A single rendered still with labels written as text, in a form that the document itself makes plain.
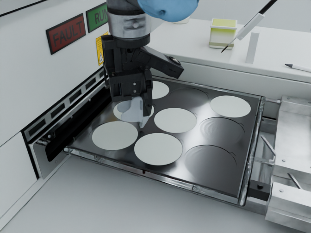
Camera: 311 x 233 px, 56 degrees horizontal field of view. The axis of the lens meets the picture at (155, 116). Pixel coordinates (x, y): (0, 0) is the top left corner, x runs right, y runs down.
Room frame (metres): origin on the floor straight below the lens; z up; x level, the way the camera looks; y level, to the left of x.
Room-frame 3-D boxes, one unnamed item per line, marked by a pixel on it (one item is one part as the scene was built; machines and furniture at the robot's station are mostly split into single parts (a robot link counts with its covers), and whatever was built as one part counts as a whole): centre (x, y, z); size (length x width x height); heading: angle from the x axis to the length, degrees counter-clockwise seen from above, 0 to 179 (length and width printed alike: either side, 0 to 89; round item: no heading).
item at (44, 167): (0.62, 0.15, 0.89); 0.44 x 0.02 x 0.10; 158
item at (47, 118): (0.63, 0.16, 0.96); 0.44 x 0.01 x 0.02; 158
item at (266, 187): (0.35, -0.18, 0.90); 0.04 x 0.02 x 0.03; 68
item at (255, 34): (0.74, -0.24, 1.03); 0.06 x 0.04 x 0.13; 68
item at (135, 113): (0.50, 0.04, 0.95); 0.06 x 0.03 x 0.09; 109
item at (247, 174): (0.49, -0.21, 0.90); 0.38 x 0.01 x 0.01; 158
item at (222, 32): (0.86, -0.20, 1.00); 0.07 x 0.07 x 0.07; 77
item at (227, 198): (0.39, 0.02, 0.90); 0.37 x 0.01 x 0.01; 68
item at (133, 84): (0.51, 0.05, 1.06); 0.09 x 0.08 x 0.12; 109
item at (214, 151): (0.56, -0.05, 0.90); 0.34 x 0.34 x 0.01; 68
